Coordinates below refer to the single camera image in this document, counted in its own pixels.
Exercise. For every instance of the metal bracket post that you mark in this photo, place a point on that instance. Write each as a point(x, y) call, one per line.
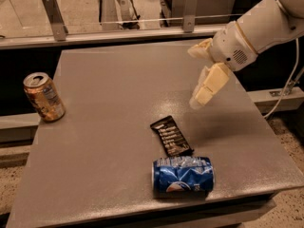
point(56, 20)
point(189, 15)

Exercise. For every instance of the black rxbar chocolate bar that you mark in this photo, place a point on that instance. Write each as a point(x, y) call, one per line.
point(172, 139)

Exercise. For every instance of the gold soda can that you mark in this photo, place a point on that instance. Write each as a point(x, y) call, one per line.
point(42, 94)

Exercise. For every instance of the metal rail beam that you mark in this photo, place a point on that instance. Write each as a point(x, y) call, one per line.
point(117, 36)

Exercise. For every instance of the right metal bracket post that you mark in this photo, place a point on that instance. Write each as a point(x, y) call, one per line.
point(189, 15)

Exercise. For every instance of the crushed blue pepsi can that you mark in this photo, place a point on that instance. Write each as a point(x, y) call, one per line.
point(184, 173)

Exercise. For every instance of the left metal bracket post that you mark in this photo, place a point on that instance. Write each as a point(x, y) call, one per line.
point(56, 20)

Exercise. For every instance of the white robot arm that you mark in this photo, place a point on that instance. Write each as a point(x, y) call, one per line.
point(270, 23)

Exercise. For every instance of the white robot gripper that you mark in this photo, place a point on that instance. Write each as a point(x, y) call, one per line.
point(233, 47)

